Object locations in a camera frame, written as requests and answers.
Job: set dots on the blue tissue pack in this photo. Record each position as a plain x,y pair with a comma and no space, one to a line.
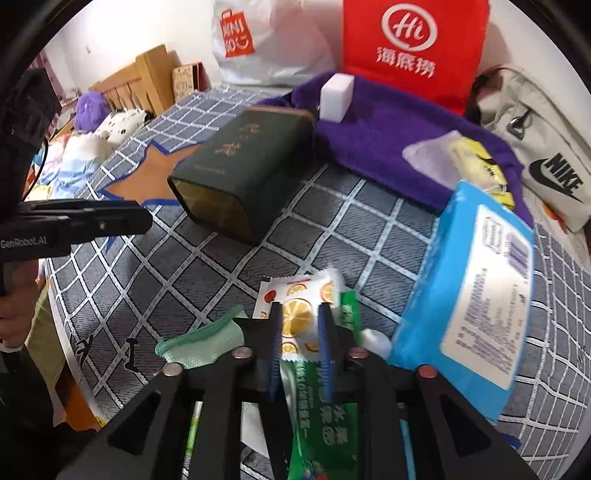
429,300

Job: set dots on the green snack packet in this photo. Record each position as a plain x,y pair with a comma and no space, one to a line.
323,438

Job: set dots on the grey waist bag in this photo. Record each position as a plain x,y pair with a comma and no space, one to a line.
554,134

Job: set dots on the green cloth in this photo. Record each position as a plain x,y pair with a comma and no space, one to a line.
203,344

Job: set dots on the white spotted plush toy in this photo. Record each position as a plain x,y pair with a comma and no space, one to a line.
120,124

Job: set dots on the purple plush toy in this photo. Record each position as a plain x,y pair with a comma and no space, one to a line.
90,110

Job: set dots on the white sock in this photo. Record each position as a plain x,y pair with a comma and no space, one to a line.
376,341

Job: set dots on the white sponge block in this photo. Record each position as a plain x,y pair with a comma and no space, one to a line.
334,99

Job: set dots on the orange slice print packet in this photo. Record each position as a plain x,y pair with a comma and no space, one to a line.
300,300

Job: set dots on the red paper bag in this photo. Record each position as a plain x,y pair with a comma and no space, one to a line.
452,37

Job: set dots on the white plastic shopping bag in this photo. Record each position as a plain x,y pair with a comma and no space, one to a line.
277,50

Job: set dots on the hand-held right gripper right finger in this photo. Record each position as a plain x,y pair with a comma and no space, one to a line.
325,350

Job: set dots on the dark green box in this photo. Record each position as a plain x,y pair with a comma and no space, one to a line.
240,170

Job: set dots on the patterned cardboard box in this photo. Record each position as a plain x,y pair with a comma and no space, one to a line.
187,81

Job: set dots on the purple towel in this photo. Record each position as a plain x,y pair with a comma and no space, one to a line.
378,147

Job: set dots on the yellow black mesh pouch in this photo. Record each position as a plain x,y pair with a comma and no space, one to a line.
480,166

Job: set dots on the wooden bed headboard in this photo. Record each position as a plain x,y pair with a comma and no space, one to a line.
152,74

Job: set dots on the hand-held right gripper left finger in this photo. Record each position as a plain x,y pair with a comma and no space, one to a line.
275,341

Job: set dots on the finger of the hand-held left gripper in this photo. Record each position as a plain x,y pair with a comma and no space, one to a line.
106,226
83,206

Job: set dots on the person's left hand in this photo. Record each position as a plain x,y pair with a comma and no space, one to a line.
18,304

